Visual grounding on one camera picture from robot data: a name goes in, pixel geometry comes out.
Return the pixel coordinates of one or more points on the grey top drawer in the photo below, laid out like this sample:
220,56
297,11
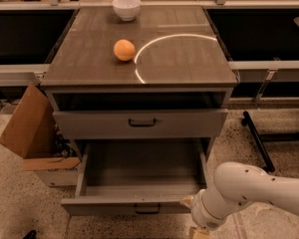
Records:
141,124

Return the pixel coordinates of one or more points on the open cardboard box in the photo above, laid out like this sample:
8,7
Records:
32,134

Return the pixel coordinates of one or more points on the white bowl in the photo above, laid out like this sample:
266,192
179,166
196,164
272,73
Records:
127,10

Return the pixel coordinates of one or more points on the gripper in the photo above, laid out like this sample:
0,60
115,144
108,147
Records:
200,213

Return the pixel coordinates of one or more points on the black chair base leg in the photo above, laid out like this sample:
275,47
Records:
247,121

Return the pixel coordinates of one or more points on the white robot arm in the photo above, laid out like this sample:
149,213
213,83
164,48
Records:
235,187

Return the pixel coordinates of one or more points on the orange fruit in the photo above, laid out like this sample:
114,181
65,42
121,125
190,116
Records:
124,50

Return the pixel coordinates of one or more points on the grey drawer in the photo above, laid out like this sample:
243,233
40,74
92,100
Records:
141,124
137,177

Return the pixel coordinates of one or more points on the black object on floor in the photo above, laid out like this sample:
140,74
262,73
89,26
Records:
31,235

